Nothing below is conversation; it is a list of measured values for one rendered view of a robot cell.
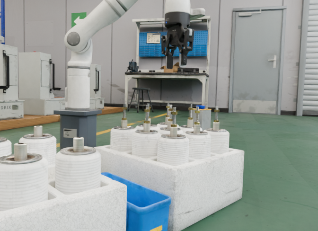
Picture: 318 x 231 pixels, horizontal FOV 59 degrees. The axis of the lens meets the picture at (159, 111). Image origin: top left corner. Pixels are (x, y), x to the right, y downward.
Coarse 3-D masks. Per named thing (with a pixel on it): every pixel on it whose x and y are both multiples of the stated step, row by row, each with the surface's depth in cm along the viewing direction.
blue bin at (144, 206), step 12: (120, 180) 85; (132, 192) 81; (144, 192) 77; (156, 192) 74; (132, 204) 65; (144, 204) 77; (156, 204) 66; (168, 204) 69; (132, 216) 66; (144, 216) 64; (156, 216) 67; (132, 228) 66; (144, 228) 64; (156, 228) 67
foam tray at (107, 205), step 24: (48, 168) 74; (48, 192) 56; (96, 192) 56; (120, 192) 60; (0, 216) 45; (24, 216) 46; (48, 216) 49; (72, 216) 52; (96, 216) 56; (120, 216) 60
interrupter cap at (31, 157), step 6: (6, 156) 53; (12, 156) 54; (30, 156) 54; (36, 156) 54; (42, 156) 54; (0, 162) 49; (6, 162) 49; (12, 162) 49; (18, 162) 49; (24, 162) 50; (30, 162) 50
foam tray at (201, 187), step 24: (120, 168) 90; (144, 168) 82; (168, 168) 76; (192, 168) 79; (216, 168) 89; (240, 168) 101; (168, 192) 76; (192, 192) 80; (216, 192) 90; (240, 192) 102; (168, 216) 76; (192, 216) 81
